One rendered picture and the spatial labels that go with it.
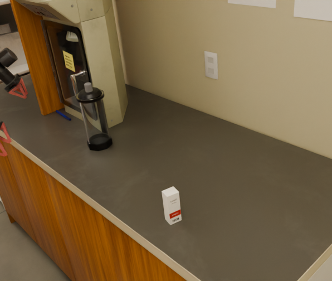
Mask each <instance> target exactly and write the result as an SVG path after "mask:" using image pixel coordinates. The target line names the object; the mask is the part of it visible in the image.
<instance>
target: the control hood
mask: <svg viewBox="0 0 332 281"><path fill-rule="evenodd" d="M15 1H16V2H18V3H19V4H21V5H23V4H22V3H25V4H30V5H34V6H39V7H43V8H44V9H46V10H47V11H49V12H50V13H52V14H53V15H54V16H56V17H57V18H59V20H61V21H65V22H70V23H75V24H76V23H80V16H79V11H78V7H77V2H76V0H15ZM23 6H24V5H23ZM24 7H26V6H24ZM26 8H27V7H26ZM27 9H29V8H27ZM29 10H30V9H29ZM30 11H31V12H33V11H32V10H30ZM33 13H34V12H33ZM34 14H36V13H34ZM36 15H38V14H36Z"/></svg>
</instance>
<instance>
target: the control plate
mask: <svg viewBox="0 0 332 281"><path fill-rule="evenodd" d="M22 4H23V5H24V6H26V7H27V8H29V9H30V10H32V11H33V12H35V13H36V14H38V13H37V12H42V13H43V14H44V13H45V15H43V14H41V13H40V14H38V15H41V16H46V17H50V18H55V19H58V20H59V18H57V17H56V16H54V15H53V14H52V13H50V12H49V11H47V10H46V9H44V8H43V7H39V6H34V5H30V4H25V3H22ZM36 8H37V9H36ZM41 9H42V10H41ZM47 14H48V16H47ZM50 15H52V16H50Z"/></svg>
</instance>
